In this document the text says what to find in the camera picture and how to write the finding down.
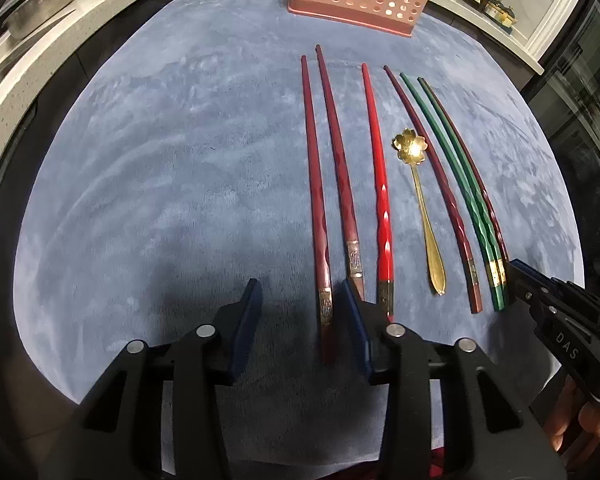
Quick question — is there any bright red chopstick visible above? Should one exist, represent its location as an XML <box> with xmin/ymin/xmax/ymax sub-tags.
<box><xmin>361</xmin><ymin>62</ymin><xmax>396</xmax><ymax>322</ymax></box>

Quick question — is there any gold flower spoon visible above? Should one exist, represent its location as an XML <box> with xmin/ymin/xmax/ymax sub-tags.
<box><xmin>391</xmin><ymin>128</ymin><xmax>448</xmax><ymax>297</ymax></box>

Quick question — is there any green chopstick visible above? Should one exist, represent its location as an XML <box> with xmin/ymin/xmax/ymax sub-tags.
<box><xmin>417</xmin><ymin>77</ymin><xmax>512</xmax><ymax>283</ymax></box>
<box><xmin>400</xmin><ymin>73</ymin><xmax>510</xmax><ymax>312</ymax></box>

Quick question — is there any thin dark red chopstick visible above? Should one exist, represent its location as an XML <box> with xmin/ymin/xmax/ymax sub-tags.
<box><xmin>383</xmin><ymin>64</ymin><xmax>483</xmax><ymax>316</ymax></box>

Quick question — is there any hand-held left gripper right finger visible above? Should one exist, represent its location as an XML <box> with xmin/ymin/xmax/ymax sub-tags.
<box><xmin>341</xmin><ymin>278</ymin><xmax>566</xmax><ymax>480</ymax></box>

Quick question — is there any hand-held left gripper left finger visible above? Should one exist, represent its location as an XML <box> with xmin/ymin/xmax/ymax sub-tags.
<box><xmin>45</xmin><ymin>277</ymin><xmax>264</xmax><ymax>480</ymax></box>

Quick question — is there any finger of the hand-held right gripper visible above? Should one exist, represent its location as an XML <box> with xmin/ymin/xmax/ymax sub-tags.
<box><xmin>510</xmin><ymin>275</ymin><xmax>546</xmax><ymax>321</ymax></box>
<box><xmin>511</xmin><ymin>259</ymin><xmax>571</xmax><ymax>296</ymax></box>

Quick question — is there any blue plush mat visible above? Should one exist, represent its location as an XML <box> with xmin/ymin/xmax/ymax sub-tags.
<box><xmin>12</xmin><ymin>0</ymin><xmax>588</xmax><ymax>480</ymax></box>

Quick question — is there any metal colander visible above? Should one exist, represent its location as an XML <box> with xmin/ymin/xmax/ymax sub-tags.
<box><xmin>2</xmin><ymin>0</ymin><xmax>78</xmax><ymax>41</ymax></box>

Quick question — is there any person's right hand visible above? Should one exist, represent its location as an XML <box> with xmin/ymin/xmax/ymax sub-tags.
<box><xmin>550</xmin><ymin>375</ymin><xmax>600</xmax><ymax>456</ymax></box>

